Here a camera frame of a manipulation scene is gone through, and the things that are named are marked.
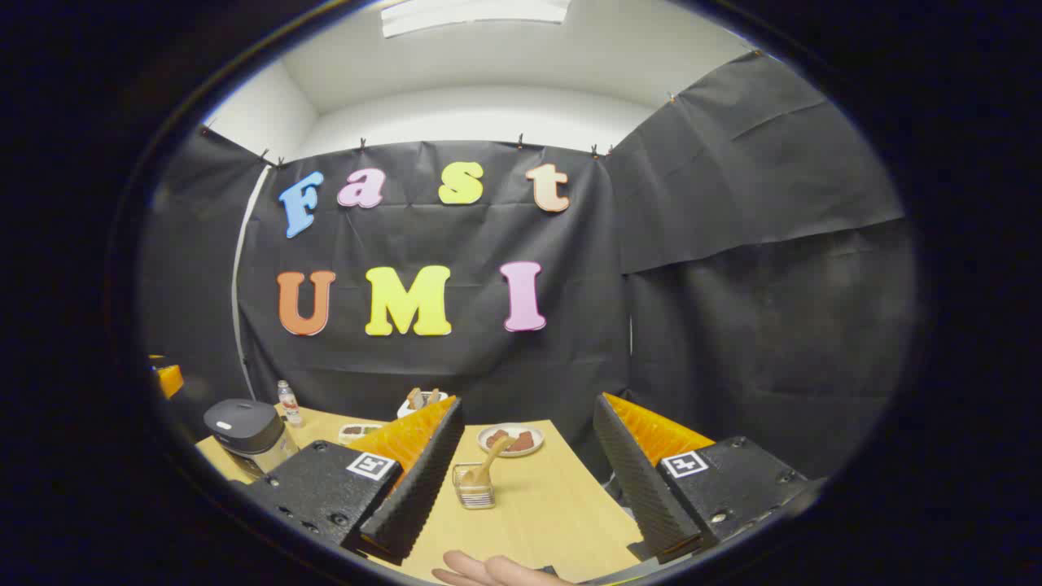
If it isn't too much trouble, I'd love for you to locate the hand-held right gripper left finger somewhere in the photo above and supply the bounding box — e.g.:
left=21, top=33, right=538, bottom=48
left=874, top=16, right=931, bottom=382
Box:
left=230, top=396, right=466, bottom=566

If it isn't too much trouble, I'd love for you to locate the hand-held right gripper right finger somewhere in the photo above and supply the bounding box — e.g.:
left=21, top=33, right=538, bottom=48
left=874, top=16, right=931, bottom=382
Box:
left=592, top=392, right=819, bottom=565

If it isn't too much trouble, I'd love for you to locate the wire chopstick holder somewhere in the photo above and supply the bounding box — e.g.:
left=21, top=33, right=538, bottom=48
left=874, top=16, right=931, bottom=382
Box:
left=453, top=462, right=497, bottom=510

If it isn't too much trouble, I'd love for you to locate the wooden spoon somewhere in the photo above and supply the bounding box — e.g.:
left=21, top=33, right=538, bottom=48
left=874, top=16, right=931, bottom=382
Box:
left=462, top=435, right=519, bottom=489

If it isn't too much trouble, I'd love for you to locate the silver black rice cooker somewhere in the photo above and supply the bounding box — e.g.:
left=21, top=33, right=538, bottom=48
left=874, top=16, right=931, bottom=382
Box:
left=204, top=398, right=300, bottom=481

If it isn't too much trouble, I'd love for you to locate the white toaster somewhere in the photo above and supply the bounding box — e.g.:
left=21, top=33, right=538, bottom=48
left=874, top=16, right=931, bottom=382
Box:
left=396, top=391, right=449, bottom=421

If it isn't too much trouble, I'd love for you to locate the white round plate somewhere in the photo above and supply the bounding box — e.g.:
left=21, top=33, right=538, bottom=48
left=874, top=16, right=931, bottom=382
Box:
left=477, top=423, right=545, bottom=458

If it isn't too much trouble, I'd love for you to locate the clear drink bottle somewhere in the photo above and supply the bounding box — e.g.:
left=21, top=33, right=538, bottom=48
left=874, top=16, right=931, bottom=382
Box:
left=277, top=380, right=304, bottom=428

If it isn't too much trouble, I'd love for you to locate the black backdrop cloth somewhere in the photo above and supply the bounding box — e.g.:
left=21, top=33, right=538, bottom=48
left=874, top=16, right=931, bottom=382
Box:
left=138, top=50, right=919, bottom=489

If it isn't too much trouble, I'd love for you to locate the ceiling light panel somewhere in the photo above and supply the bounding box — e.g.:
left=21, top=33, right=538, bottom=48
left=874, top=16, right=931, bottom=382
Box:
left=380, top=0, right=572, bottom=39

